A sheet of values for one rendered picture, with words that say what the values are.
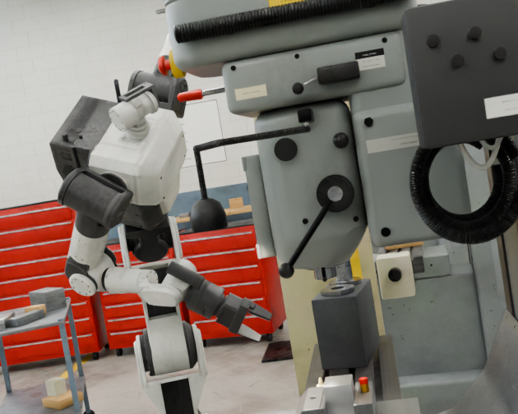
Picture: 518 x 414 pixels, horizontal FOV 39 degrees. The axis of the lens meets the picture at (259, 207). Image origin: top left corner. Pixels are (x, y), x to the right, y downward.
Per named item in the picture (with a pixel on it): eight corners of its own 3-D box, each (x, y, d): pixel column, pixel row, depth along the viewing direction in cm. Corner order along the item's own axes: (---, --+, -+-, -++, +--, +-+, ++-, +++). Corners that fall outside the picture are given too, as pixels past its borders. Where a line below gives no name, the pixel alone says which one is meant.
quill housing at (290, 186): (274, 278, 141) (247, 112, 139) (284, 260, 161) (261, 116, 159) (373, 264, 138) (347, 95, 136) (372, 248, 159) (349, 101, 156)
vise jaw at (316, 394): (295, 432, 134) (291, 411, 134) (302, 407, 147) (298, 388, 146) (327, 429, 133) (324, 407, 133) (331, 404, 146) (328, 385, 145)
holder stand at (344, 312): (321, 370, 192) (309, 295, 191) (339, 345, 213) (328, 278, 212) (367, 367, 189) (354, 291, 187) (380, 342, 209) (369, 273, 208)
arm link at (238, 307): (231, 343, 193) (191, 323, 193) (244, 316, 199) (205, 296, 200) (244, 318, 184) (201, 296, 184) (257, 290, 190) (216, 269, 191)
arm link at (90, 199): (58, 223, 186) (65, 187, 176) (76, 200, 192) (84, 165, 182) (99, 244, 185) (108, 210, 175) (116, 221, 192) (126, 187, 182)
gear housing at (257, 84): (227, 115, 138) (219, 62, 137) (247, 119, 162) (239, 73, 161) (408, 84, 133) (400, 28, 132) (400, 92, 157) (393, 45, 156)
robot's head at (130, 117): (112, 130, 189) (107, 103, 183) (143, 112, 194) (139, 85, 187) (127, 143, 186) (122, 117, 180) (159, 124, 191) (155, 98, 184)
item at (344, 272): (337, 282, 202) (334, 261, 201) (335, 280, 206) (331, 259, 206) (354, 279, 202) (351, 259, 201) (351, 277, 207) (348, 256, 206)
